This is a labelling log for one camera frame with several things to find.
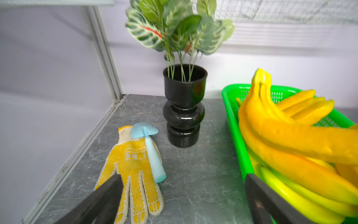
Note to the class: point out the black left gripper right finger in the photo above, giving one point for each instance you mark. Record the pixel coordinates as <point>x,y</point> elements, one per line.
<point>267,207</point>

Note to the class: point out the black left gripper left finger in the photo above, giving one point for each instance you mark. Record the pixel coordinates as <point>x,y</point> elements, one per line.
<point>100,207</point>

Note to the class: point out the orange-yellow banana bunch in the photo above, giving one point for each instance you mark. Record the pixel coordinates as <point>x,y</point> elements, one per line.
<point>288,146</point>

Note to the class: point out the yellow banana bunch in basket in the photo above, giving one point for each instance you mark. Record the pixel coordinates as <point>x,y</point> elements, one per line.
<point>313,206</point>

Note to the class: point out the yellow knitted work glove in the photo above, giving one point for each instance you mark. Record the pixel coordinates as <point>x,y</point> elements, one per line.
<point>141,196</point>

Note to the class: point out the green plastic basket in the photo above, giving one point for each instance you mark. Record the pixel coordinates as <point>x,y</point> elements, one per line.
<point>231,92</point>

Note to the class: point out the green variegated artificial plant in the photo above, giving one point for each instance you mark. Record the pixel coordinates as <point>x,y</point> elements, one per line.
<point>184,32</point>

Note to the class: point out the aluminium frame profile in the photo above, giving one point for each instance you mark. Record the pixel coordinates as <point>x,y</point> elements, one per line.
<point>99,39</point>

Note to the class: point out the white wire wall shelf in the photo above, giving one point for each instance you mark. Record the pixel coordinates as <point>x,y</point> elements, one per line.
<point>289,12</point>

